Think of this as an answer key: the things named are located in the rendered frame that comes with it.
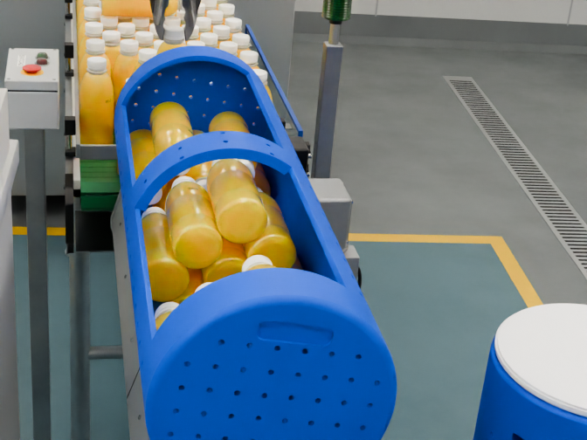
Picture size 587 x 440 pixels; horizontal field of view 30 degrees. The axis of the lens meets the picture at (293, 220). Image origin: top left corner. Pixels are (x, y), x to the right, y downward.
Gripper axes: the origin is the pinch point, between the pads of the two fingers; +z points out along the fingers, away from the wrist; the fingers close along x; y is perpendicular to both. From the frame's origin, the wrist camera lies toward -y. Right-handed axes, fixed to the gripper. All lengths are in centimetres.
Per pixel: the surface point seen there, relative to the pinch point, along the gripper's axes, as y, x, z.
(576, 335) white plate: 86, 49, 16
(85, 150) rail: 4.3, -16.8, 22.8
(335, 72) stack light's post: -24.6, 39.0, 15.5
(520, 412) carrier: 97, 37, 20
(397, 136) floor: -243, 127, 119
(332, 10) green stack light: -23.7, 36.6, 1.3
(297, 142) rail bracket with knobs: 7.7, 24.4, 19.5
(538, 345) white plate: 88, 42, 16
